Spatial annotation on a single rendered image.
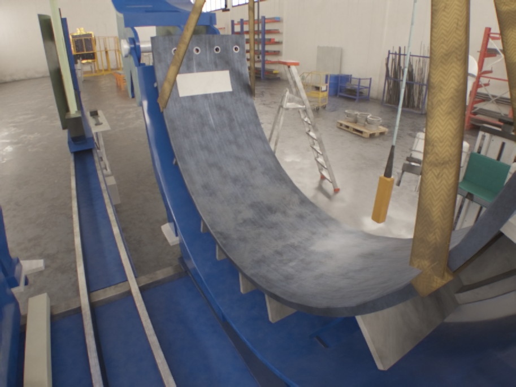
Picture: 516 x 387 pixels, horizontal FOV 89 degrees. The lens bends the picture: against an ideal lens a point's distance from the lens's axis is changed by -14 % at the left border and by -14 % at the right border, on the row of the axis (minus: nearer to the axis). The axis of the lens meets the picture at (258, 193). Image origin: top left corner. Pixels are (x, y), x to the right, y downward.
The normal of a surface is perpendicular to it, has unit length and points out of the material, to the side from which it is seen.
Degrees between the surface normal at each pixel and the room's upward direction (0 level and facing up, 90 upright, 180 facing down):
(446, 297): 42
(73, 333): 0
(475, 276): 90
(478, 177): 90
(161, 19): 87
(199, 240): 22
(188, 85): 75
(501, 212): 90
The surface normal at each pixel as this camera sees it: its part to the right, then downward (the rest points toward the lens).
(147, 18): 0.52, 0.36
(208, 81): 0.50, 0.15
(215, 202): 0.22, -0.63
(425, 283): -0.85, 0.24
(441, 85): -0.95, -0.13
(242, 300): -0.03, -0.90
